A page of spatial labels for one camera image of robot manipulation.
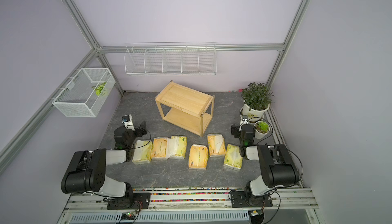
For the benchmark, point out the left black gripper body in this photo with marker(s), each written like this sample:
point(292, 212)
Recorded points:
point(141, 129)

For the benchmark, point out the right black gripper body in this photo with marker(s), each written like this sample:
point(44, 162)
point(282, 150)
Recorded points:
point(236, 130)

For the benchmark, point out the orange tissue pack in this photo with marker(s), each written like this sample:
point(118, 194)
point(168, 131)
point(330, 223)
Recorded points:
point(159, 149)
point(198, 157)
point(216, 145)

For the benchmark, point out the wooden two-tier shelf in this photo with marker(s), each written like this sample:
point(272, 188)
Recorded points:
point(186, 108)

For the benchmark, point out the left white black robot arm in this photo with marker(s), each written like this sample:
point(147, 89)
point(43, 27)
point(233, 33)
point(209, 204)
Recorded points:
point(86, 172)

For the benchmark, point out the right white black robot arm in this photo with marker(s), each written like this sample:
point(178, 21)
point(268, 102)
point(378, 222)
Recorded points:
point(277, 168)

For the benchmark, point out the green tissue pack far left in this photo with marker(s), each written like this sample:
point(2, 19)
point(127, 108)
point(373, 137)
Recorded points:
point(142, 152)

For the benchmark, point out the green tissue pack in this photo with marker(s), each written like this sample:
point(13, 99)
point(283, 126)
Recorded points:
point(233, 160)
point(176, 147)
point(142, 152)

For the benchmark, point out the green tissue pack right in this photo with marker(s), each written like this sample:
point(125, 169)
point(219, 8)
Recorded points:
point(233, 160)

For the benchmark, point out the green tissue pack middle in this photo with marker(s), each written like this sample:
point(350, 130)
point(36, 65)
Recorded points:
point(176, 147)

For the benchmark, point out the small potted succulent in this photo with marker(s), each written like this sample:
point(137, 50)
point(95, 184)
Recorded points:
point(261, 129)

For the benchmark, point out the large potted green plant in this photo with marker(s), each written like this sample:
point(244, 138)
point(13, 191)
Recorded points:
point(257, 98)

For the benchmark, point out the green leaf in basket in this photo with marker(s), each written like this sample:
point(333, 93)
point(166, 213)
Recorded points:
point(101, 90)

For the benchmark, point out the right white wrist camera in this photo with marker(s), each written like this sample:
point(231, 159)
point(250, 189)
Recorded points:
point(244, 119)

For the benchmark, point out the white mesh wall basket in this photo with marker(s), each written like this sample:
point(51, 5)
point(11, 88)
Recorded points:
point(78, 98)

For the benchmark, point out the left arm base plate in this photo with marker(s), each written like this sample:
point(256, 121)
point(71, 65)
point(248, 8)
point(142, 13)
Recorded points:
point(128, 201)

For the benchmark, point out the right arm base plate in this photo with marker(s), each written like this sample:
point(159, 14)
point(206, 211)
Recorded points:
point(244, 199)

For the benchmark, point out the white wire wall shelf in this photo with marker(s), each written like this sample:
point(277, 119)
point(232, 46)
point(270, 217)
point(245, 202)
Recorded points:
point(175, 58)

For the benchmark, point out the aluminium rail frame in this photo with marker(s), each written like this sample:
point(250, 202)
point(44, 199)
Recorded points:
point(197, 205)

